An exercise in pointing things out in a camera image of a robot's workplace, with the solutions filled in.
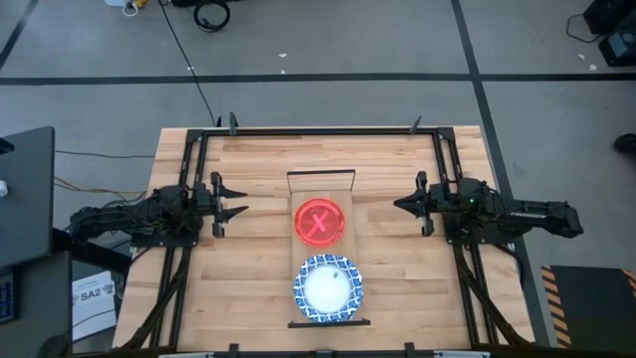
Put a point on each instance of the yellow plug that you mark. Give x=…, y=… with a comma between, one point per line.
x=141, y=2

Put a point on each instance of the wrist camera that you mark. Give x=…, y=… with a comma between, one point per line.
x=201, y=194
x=439, y=193

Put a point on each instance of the small white object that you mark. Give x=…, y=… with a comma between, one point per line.
x=3, y=188

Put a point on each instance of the black equipment box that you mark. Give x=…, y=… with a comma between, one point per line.
x=184, y=2

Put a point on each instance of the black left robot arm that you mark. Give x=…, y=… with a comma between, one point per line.
x=124, y=219

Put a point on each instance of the black device blue screen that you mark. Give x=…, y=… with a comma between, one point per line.
x=7, y=298

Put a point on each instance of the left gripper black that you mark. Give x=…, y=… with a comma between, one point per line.
x=217, y=229

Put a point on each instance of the dark grey desk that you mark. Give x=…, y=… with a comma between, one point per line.
x=27, y=209

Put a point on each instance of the red translucent plastic plate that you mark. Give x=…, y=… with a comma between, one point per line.
x=328, y=238
x=312, y=216

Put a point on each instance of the blue patterned paper plate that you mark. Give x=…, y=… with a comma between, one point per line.
x=328, y=288

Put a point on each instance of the black platform hazard stripes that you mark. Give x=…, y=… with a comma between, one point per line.
x=591, y=308

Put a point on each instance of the wooden shelf black metal frame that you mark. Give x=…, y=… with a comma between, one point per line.
x=345, y=199

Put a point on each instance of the black metal table frame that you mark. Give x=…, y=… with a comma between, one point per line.
x=323, y=132

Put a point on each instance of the person's shoe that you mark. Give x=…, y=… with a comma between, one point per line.
x=627, y=144

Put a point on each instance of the white printed manual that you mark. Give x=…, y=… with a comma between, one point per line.
x=94, y=313

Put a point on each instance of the silver aluminium bracket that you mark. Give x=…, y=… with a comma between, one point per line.
x=462, y=355
x=186, y=355

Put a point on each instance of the black equipment case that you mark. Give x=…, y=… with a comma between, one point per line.
x=621, y=50
x=611, y=12

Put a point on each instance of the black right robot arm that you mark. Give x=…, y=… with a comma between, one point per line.
x=541, y=219

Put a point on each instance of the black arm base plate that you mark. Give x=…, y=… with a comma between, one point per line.
x=454, y=237
x=191, y=241

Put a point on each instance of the grey cabinet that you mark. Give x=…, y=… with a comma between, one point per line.
x=45, y=308

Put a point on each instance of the white trash can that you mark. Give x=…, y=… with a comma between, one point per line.
x=115, y=2

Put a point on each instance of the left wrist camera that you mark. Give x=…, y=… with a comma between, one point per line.
x=201, y=194

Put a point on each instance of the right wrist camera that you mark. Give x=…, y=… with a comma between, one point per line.
x=439, y=193

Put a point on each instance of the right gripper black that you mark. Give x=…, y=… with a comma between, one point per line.
x=426, y=226

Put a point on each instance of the black metal bar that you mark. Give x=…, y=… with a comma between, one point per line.
x=89, y=253

